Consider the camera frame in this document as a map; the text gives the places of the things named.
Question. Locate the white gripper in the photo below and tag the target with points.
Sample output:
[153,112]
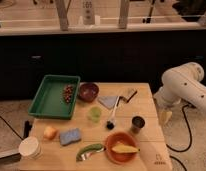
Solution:
[164,115]

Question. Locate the white paper cup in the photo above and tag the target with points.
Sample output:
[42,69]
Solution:
[30,147]

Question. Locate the green plastic tray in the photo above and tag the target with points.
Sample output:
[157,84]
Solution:
[49,102]

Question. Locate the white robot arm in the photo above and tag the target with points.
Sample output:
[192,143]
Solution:
[180,83]

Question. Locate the black marker pen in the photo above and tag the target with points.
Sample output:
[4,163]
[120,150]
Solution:
[131,96]

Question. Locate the light green plastic cup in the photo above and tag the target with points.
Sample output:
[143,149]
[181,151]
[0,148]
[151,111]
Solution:
[94,114]

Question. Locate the dark red bowl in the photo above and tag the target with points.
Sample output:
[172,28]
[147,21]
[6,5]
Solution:
[88,92]

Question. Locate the blue sponge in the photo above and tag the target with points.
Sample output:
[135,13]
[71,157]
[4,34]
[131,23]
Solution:
[69,136]

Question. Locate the green pepper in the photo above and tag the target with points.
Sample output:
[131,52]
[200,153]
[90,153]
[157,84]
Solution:
[89,148]

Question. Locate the black clamp on table edge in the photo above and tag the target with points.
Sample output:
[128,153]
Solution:
[27,129]

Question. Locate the white remote control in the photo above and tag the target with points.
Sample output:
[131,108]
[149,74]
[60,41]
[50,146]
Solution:
[88,12]

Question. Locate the metal steel cup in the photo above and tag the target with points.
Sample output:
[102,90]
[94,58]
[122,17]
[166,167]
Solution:
[137,124]

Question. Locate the yellow corn cob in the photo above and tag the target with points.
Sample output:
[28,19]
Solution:
[123,148]

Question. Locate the orange bowl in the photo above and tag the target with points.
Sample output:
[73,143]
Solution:
[119,137]

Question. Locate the bunch of red grapes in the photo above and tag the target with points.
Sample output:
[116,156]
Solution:
[67,93]

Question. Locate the metal fork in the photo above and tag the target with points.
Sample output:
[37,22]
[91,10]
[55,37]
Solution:
[86,155]

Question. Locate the grey folded cloth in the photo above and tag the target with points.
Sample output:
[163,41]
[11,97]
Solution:
[108,101]

